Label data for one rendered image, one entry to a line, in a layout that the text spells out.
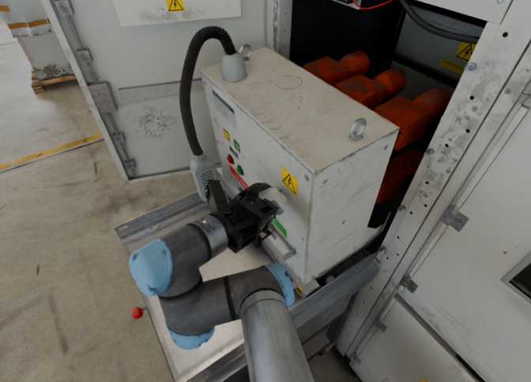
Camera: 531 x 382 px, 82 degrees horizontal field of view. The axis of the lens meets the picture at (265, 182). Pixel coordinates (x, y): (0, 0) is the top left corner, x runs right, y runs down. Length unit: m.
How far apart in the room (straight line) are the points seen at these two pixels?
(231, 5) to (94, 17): 0.39
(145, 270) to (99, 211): 2.08
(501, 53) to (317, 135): 0.32
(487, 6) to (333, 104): 0.30
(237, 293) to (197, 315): 0.07
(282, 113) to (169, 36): 0.52
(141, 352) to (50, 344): 0.49
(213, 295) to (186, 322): 0.06
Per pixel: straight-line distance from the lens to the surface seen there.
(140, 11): 1.04
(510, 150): 0.67
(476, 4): 0.67
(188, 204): 1.22
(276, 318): 0.46
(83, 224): 2.53
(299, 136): 0.63
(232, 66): 0.82
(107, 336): 2.02
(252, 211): 0.58
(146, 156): 1.32
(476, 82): 0.68
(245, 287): 0.53
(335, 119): 0.68
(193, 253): 0.51
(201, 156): 0.98
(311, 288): 0.95
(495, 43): 0.66
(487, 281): 0.84
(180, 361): 0.97
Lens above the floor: 1.74
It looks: 45 degrees down
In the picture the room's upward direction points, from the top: straight up
